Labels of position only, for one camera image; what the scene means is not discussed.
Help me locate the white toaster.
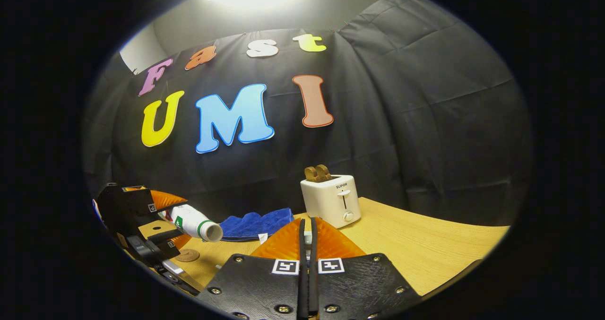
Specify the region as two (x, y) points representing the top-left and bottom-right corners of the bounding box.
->
(300, 175), (362, 229)

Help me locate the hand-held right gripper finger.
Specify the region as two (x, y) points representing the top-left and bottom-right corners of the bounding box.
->
(196, 218), (309, 320)
(308, 217), (421, 320)

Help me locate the black backdrop cloth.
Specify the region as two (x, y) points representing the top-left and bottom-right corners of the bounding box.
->
(83, 0), (534, 226)

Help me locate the blue towel cloth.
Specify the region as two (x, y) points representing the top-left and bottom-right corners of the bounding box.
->
(218, 208), (294, 244)

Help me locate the white water bottle green label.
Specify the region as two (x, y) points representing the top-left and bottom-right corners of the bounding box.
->
(158, 204), (224, 242)

